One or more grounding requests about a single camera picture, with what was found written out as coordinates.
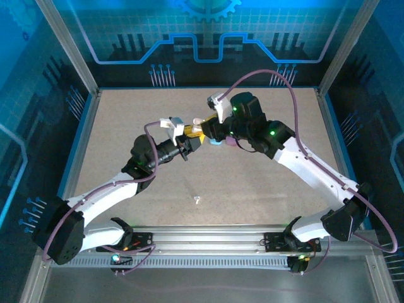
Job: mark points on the blue earbud charging case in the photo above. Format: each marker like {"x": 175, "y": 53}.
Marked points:
{"x": 216, "y": 143}

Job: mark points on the purple earbud charging case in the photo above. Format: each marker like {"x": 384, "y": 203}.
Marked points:
{"x": 230, "y": 142}

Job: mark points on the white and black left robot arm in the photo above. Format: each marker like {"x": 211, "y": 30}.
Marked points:
{"x": 104, "y": 197}

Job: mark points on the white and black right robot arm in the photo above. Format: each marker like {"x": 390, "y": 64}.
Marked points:
{"x": 309, "y": 167}

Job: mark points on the aluminium base beam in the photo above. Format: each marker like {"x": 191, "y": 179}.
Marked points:
{"x": 205, "y": 238}

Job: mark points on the black controller box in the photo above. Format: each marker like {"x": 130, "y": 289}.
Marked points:
{"x": 296, "y": 266}
{"x": 124, "y": 261}

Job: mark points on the aluminium frame post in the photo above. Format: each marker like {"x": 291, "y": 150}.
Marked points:
{"x": 70, "y": 47}
{"x": 346, "y": 47}

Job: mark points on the aluminium lower frame rail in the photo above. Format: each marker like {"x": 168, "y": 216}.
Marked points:
{"x": 31, "y": 292}
{"x": 386, "y": 292}

